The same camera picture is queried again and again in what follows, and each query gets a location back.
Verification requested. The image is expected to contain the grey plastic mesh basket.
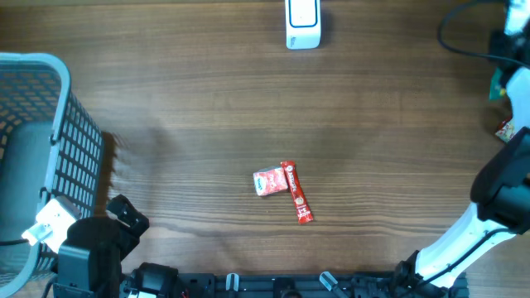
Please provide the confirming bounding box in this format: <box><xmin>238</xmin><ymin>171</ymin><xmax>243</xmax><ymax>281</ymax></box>
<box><xmin>1</xmin><ymin>53</ymin><xmax>104</xmax><ymax>297</ymax></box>

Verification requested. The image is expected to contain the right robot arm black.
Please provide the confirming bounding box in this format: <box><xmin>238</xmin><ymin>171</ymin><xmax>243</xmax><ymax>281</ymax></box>
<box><xmin>388</xmin><ymin>26</ymin><xmax>529</xmax><ymax>297</ymax></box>

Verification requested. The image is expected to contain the small red white packet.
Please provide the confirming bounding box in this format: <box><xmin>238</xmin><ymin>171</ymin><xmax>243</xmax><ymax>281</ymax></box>
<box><xmin>253</xmin><ymin>167</ymin><xmax>289</xmax><ymax>197</ymax></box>

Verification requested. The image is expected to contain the red stick packet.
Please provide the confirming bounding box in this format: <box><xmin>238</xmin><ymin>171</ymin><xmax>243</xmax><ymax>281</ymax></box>
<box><xmin>281</xmin><ymin>161</ymin><xmax>314</xmax><ymax>224</ymax></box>

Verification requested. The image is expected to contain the green 3M gloves packet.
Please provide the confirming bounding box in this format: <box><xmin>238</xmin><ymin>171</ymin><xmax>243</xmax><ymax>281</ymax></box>
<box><xmin>489</xmin><ymin>69</ymin><xmax>506</xmax><ymax>101</ymax></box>

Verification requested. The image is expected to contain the green lid Knorr jar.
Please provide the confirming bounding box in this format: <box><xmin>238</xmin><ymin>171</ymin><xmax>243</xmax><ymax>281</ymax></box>
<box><xmin>495</xmin><ymin>117</ymin><xmax>514</xmax><ymax>142</ymax></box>

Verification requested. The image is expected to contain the left camera cable black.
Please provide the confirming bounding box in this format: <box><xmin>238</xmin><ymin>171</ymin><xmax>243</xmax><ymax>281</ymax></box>
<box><xmin>0</xmin><ymin>238</ymin><xmax>28</xmax><ymax>247</ymax></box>

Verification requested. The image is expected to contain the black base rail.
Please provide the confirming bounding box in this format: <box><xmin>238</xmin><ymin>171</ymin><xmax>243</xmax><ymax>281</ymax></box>
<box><xmin>119</xmin><ymin>271</ymin><xmax>470</xmax><ymax>298</ymax></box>

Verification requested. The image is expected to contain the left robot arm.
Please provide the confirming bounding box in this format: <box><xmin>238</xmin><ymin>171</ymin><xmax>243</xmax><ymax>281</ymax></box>
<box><xmin>53</xmin><ymin>195</ymin><xmax>190</xmax><ymax>298</ymax></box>

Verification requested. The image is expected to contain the white barcode scanner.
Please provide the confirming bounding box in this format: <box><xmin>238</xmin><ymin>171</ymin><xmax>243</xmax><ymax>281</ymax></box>
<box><xmin>284</xmin><ymin>0</ymin><xmax>321</xmax><ymax>50</ymax></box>

